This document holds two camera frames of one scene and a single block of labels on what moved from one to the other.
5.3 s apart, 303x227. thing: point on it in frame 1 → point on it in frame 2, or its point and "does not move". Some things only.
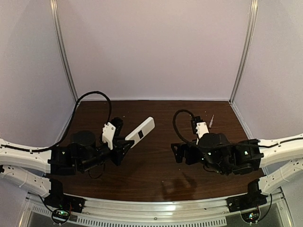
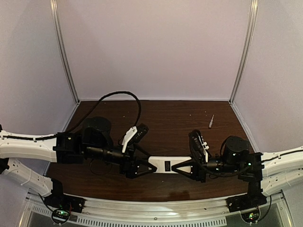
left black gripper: (116, 152) → (129, 167)
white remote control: (138, 134) → (164, 164)
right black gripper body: (183, 151) → (202, 170)
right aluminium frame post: (252, 26) does not move
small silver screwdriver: (211, 122) does not move
